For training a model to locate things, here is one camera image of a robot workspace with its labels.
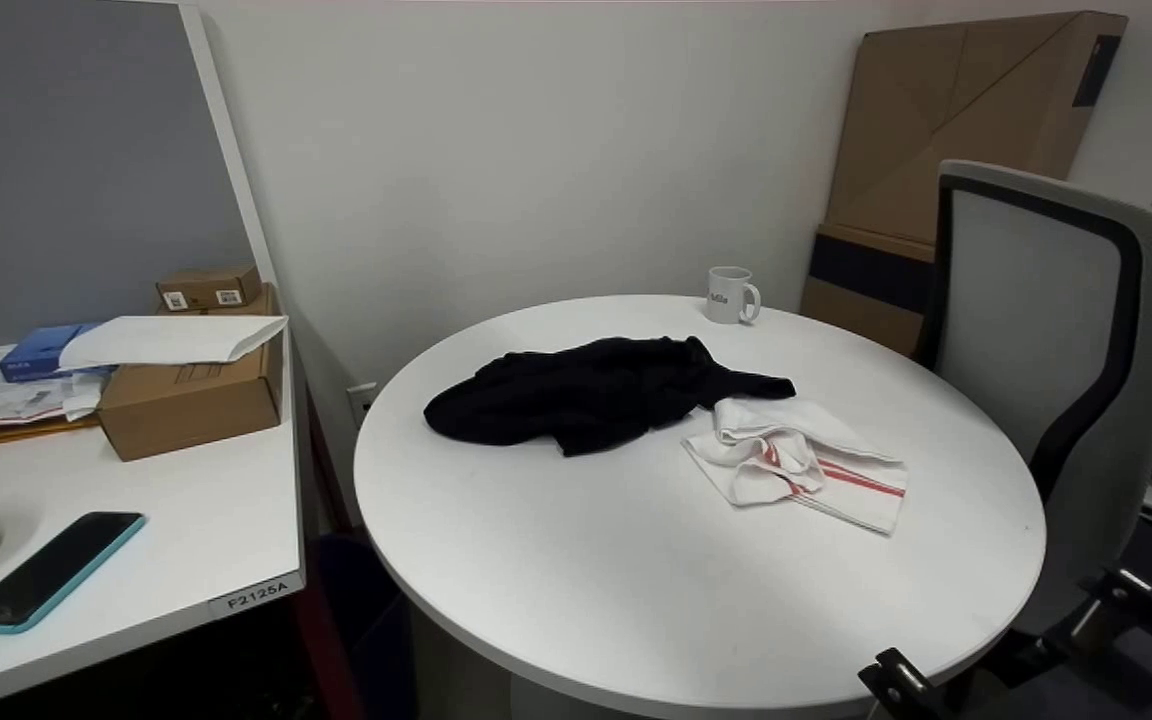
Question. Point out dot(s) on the black t-shirt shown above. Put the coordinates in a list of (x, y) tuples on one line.
[(592, 399)]

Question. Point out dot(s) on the round white table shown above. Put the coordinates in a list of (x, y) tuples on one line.
[(631, 581)]

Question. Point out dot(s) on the white mug on round table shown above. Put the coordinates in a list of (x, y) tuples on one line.
[(732, 294)]

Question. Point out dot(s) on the white red striped towel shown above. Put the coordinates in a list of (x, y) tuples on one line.
[(767, 452)]

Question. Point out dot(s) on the small brown cardboard box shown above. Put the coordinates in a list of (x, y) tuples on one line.
[(204, 288)]

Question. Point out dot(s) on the white desk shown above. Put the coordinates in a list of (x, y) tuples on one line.
[(220, 536)]

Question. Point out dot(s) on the white papers on box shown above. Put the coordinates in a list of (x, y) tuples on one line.
[(168, 342)]

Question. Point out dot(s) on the large brown cardboard box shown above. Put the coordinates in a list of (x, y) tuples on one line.
[(148, 408)]

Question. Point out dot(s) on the grey office chair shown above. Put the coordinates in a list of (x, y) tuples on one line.
[(1041, 318)]

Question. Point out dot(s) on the grey desk partition panel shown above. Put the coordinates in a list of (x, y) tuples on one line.
[(111, 160)]

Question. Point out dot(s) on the blue box on desk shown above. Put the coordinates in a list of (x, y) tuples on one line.
[(39, 354)]

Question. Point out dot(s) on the turquoise smartphone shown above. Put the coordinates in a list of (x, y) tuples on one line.
[(61, 566)]

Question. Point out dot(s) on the flat cardboard sheet against wall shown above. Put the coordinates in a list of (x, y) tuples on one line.
[(1015, 93)]

